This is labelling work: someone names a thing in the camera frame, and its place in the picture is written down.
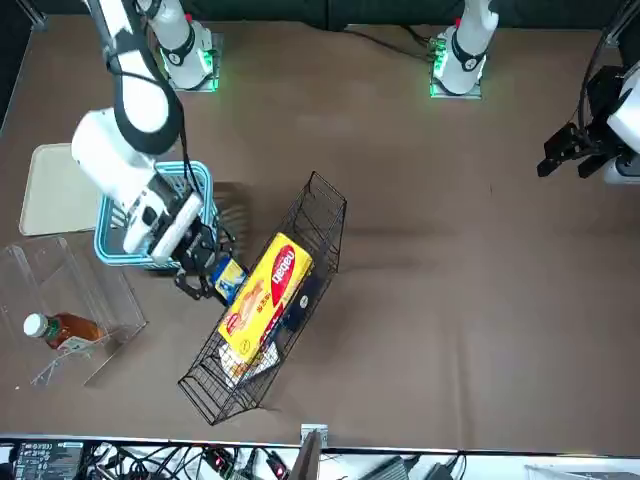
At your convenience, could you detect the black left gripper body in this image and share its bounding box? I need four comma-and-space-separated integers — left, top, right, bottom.
578, 64, 626, 156

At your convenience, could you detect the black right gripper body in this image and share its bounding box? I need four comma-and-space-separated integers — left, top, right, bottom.
172, 218, 225, 282

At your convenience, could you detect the blue Oreo cookie box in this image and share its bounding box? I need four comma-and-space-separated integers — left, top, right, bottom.
212, 257, 250, 307

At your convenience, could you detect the light blue plastic shopping basket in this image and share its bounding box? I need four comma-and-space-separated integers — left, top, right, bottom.
93, 160, 220, 271

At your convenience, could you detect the clear acrylic step shelf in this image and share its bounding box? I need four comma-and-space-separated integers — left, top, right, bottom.
0, 234, 150, 391

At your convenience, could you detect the yellow wafer box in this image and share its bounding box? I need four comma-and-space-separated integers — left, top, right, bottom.
217, 231, 314, 366

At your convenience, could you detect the white cracker box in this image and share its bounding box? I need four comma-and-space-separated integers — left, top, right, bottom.
217, 334, 281, 391

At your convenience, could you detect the dark chocolate cookie box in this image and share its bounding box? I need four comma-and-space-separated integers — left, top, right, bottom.
284, 272, 321, 334

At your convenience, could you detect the amber tea bottle white cap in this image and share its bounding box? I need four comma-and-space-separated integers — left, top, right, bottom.
22, 310, 106, 354

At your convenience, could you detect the cream plastic tray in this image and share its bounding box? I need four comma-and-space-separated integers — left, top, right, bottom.
18, 142, 101, 237

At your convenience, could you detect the black labelled power adapter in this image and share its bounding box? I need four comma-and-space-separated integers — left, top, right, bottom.
9, 439, 85, 480

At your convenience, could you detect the dark grey power adapter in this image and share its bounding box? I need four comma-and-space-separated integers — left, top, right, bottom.
359, 454, 421, 480

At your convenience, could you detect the small black power adapter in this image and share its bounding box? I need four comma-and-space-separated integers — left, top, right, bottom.
419, 462, 466, 480

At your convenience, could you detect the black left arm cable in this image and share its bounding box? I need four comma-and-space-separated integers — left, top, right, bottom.
577, 0, 636, 136

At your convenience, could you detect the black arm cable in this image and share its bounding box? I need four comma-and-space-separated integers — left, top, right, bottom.
577, 0, 636, 136
134, 0, 201, 201

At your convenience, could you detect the aluminium frame profile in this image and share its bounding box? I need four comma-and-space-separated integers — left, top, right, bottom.
602, 0, 640, 49

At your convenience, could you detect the black wire snack shelf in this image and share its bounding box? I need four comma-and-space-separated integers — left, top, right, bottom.
177, 170, 349, 427

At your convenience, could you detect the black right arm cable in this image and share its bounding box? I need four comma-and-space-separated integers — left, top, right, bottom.
134, 0, 201, 201

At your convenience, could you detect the tangled black cable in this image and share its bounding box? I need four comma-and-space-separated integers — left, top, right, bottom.
84, 442, 301, 480

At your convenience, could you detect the black left base cable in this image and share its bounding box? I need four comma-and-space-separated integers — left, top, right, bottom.
344, 24, 439, 64

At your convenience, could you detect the aluminium camera post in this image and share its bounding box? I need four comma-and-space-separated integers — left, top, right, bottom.
289, 423, 330, 480

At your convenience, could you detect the aluminium edge rail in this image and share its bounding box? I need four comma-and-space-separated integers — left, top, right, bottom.
19, 0, 49, 26

